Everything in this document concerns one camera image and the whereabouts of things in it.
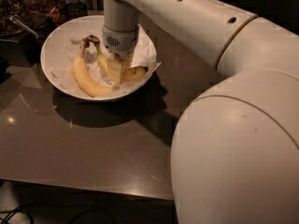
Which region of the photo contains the black cable on floor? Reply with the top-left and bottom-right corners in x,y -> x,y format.
0,199 -> 125,224

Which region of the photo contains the yellow banana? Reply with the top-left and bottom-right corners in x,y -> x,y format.
87,35 -> 147,84
72,38 -> 115,97

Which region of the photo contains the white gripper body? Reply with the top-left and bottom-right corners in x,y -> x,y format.
102,25 -> 139,54

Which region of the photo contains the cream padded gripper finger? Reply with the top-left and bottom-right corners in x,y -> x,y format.
121,52 -> 134,82
107,59 -> 122,83

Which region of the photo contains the tray of dried snacks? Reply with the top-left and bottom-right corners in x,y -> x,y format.
25,0 -> 67,26

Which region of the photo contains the white paper liner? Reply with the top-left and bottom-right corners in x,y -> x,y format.
50,23 -> 163,95

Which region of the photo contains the metal scoop spoon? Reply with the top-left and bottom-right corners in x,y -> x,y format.
9,15 -> 39,39

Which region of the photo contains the white ceramic bowl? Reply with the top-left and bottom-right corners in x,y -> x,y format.
40,15 -> 160,102

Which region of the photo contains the glass jar with snacks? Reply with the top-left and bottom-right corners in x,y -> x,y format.
0,0 -> 34,37

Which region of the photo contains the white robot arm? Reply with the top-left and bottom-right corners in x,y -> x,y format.
116,0 -> 299,224

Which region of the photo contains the black mesh cup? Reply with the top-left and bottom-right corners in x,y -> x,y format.
65,2 -> 88,20

